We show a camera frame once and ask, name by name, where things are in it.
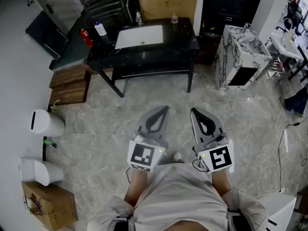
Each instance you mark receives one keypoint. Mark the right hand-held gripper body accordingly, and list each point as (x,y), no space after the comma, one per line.
(219,157)

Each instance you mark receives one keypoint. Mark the dark wooden stool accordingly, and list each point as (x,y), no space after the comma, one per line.
(303,201)

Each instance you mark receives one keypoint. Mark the white rounded wall dispenser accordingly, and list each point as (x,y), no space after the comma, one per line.
(45,172)

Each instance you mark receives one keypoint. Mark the marble patterned cabinet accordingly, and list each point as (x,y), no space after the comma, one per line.
(226,56)

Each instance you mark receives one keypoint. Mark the person's white shoe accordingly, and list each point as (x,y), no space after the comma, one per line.
(177,156)

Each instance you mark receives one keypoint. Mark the black marble vanity table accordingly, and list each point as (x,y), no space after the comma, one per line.
(180,37)

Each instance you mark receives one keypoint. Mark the person's left forearm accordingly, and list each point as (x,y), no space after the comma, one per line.
(137,186)

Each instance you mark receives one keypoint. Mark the brown wooden slat panel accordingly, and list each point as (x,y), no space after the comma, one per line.
(69,88)

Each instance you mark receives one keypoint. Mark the black office chair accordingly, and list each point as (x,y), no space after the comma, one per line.
(294,13)

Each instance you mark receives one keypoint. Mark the black cabinet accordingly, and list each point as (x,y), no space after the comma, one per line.
(226,6)

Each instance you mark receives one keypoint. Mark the large open cardboard box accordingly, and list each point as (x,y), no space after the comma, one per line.
(168,8)

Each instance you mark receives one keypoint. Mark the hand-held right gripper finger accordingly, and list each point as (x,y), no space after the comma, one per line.
(195,129)
(216,125)

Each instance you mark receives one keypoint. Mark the person's light grey shirt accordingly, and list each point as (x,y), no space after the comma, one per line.
(178,196)

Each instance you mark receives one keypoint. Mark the small brown cardboard box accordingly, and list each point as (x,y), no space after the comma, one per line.
(53,206)

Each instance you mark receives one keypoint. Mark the white rectangular sink basin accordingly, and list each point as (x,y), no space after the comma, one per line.
(134,36)

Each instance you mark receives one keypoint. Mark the white desk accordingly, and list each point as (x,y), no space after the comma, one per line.
(286,47)

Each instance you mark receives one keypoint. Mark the white cylindrical wall dispenser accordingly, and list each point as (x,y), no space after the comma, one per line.
(45,123)

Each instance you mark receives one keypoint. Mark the small round glass jar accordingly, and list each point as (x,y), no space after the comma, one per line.
(173,18)

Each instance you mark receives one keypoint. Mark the red fire extinguisher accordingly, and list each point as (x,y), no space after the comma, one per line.
(86,36)

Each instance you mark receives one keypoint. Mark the person's right forearm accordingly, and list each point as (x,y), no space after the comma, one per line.
(220,182)

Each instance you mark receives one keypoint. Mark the dark grey flat panel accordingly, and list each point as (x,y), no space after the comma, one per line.
(45,35)

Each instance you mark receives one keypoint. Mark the black vanity frame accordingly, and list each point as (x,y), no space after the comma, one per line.
(144,74)

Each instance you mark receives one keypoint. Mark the dark ribbed metal panels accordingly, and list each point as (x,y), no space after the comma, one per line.
(103,3)

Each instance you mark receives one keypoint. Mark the small green item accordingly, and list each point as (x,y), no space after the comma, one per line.
(49,143)

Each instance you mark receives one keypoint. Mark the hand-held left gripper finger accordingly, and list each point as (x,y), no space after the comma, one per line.
(144,121)
(166,126)

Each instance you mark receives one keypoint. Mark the dark teal platform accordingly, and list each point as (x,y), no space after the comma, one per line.
(72,49)

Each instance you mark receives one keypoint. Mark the white bottle with blue cap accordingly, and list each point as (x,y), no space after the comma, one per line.
(100,29)

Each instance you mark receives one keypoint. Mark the white box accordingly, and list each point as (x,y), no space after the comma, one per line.
(281,206)

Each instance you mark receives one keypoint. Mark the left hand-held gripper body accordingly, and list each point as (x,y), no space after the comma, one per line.
(142,154)

